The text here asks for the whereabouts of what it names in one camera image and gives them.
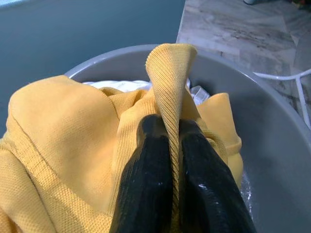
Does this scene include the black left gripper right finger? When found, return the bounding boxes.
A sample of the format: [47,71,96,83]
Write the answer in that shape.
[178,121,258,233]

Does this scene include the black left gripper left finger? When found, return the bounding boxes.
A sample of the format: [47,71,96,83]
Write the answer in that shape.
[109,114,181,233]

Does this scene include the yellow shirt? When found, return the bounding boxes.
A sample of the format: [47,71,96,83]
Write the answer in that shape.
[0,43,243,233]

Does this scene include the grey plastic bucket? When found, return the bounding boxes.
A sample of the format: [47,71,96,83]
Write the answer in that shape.
[64,43,311,233]

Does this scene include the white cloth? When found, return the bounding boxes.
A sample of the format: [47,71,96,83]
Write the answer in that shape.
[82,79,212,105]

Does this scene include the white plastic folding table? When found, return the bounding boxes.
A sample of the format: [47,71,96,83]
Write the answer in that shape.
[252,69,311,127]

